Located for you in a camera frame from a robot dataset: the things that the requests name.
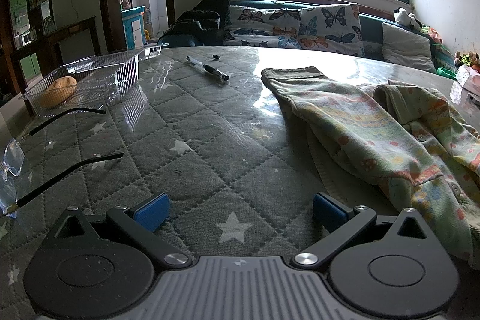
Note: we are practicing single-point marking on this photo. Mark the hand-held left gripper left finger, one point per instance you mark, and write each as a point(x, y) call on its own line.
point(152, 213)

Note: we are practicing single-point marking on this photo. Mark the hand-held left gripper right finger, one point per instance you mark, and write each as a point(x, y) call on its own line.
point(328, 213)

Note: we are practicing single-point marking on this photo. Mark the pastel patterned baby garment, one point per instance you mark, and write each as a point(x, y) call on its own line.
point(356, 125)

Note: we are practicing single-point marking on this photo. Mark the clear plastic tray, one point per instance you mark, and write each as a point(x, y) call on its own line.
point(112, 72)

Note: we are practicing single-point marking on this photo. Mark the rimless eyeglasses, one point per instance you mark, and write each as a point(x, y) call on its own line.
point(14, 157)

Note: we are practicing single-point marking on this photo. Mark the brown bread roll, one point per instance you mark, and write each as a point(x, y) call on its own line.
point(58, 91)

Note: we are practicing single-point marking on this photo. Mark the black clear pen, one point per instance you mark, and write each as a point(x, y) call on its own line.
point(210, 69)

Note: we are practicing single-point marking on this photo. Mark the yellow toy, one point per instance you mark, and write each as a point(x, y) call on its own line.
point(148, 36)

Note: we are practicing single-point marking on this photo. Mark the green plastic basin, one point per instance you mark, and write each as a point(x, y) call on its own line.
point(447, 72)

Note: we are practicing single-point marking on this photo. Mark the grey pillow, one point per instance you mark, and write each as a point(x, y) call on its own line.
point(407, 46)

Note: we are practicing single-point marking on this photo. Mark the butterfly print pillow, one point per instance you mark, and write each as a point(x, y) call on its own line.
point(330, 27)
point(262, 18)
point(262, 39)

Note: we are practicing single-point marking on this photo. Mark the grey flat device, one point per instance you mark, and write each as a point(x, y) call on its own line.
point(474, 98)

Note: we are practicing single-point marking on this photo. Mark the blue white toy cabinet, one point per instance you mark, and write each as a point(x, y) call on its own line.
point(133, 27)

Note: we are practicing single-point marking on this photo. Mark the teal blue sofa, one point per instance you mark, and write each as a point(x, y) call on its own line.
point(371, 31)

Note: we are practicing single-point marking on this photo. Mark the pink white tissue box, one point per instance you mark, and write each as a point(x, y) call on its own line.
point(468, 78)

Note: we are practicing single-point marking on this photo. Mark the black clothing pile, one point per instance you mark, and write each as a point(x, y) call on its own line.
point(198, 24)

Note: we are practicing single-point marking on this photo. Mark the dark wooden side table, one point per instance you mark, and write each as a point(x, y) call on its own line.
point(71, 33)

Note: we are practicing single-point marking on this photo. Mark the pink plush toy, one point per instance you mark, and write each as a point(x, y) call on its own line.
point(435, 36)

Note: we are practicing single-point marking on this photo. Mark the brown plush toy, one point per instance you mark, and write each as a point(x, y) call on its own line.
point(467, 59)

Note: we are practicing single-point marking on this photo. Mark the panda plush toy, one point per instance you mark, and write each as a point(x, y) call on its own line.
point(407, 18)

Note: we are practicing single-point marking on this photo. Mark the dark wooden cabinet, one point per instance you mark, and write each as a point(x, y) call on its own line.
point(22, 24)

